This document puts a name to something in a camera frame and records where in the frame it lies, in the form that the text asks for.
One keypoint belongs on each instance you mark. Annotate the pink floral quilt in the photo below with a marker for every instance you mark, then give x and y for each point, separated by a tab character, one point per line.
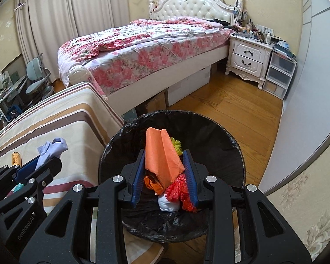
118	57

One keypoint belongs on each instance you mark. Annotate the white nightstand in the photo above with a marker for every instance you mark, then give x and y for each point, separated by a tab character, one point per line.
248	59

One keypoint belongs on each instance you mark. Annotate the white bottle on nightstand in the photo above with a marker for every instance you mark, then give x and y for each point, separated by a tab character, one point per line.
268	38

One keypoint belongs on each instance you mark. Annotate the white paper towel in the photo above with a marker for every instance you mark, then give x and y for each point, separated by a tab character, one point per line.
166	206

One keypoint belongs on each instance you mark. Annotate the teal white tube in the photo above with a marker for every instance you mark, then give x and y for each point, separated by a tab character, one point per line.
16	188

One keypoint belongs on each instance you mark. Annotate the orange paper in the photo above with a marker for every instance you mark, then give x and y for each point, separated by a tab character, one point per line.
161	159

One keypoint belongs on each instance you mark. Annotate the plastic drawer unit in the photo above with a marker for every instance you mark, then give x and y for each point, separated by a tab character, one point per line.
279	74

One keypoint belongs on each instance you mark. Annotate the orange bottle black cap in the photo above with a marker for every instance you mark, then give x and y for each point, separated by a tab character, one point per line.
16	159

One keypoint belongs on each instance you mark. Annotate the red foam net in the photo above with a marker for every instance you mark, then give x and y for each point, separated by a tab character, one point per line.
177	192

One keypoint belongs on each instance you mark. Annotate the white tufted bed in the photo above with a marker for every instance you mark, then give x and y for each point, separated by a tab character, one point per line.
132	95

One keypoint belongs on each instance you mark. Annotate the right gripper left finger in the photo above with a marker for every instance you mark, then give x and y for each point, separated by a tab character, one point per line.
64	236

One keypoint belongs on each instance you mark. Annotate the cardboard box under bed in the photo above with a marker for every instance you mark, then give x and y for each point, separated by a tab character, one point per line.
155	103

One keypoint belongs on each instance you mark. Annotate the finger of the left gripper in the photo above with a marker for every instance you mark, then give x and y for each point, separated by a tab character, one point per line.
7	178
46	172

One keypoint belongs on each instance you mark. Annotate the white desk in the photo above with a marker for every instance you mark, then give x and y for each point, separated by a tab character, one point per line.
9	91

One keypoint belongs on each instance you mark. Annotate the white box under bed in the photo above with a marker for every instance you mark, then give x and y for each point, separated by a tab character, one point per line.
188	85

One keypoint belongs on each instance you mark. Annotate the yellow foam net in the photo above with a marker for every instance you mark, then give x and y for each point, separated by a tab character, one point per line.
177	146

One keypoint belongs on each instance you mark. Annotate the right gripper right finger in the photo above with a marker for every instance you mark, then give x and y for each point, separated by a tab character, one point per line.
241	216

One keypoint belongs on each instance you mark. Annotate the black lined trash bin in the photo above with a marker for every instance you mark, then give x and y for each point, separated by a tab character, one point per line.
209	143

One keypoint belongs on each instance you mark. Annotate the beige curtains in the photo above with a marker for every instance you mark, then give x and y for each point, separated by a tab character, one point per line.
44	25

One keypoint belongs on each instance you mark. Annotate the striped bed sheet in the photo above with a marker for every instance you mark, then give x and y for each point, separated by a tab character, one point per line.
83	118

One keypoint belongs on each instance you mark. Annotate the grey desk chair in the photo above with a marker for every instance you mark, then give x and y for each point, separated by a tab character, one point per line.
38	76

